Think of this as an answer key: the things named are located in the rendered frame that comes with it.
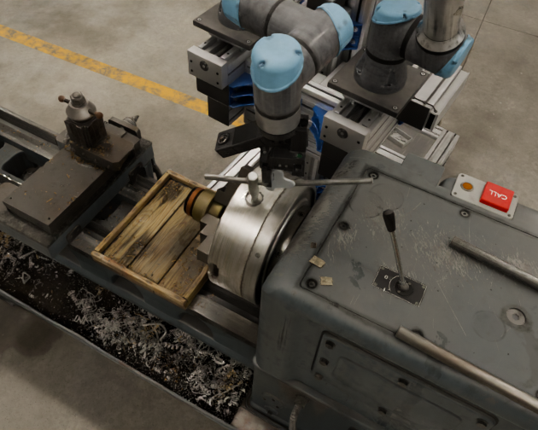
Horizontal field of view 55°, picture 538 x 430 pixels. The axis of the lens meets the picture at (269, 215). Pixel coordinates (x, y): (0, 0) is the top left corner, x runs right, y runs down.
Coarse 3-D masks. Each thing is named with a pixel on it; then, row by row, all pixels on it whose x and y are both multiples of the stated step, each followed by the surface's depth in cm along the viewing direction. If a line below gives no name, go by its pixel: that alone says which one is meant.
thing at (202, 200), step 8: (192, 192) 126; (200, 192) 127; (208, 192) 126; (192, 200) 126; (200, 200) 125; (208, 200) 124; (184, 208) 127; (192, 208) 126; (200, 208) 125; (208, 208) 125; (216, 208) 125; (224, 208) 130; (192, 216) 127; (200, 216) 125; (216, 216) 125
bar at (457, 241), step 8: (456, 240) 102; (456, 248) 102; (464, 248) 101; (472, 248) 101; (480, 248) 101; (472, 256) 101; (480, 256) 100; (488, 256) 100; (488, 264) 100; (496, 264) 99; (504, 264) 99; (512, 264) 99; (504, 272) 99; (512, 272) 98; (520, 272) 98; (528, 272) 98; (520, 280) 98; (528, 280) 97; (536, 280) 97; (536, 288) 97
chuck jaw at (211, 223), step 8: (208, 216) 124; (200, 224) 124; (208, 224) 122; (216, 224) 122; (200, 232) 120; (208, 232) 121; (200, 240) 123; (208, 240) 119; (200, 248) 117; (208, 248) 118; (200, 256) 118; (208, 264) 116; (216, 272) 117
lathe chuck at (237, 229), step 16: (288, 176) 118; (240, 192) 112; (272, 192) 112; (240, 208) 110; (256, 208) 110; (224, 224) 110; (240, 224) 110; (256, 224) 109; (224, 240) 111; (240, 240) 109; (208, 256) 113; (224, 256) 112; (240, 256) 110; (208, 272) 118; (224, 272) 114; (240, 272) 111; (240, 288) 115
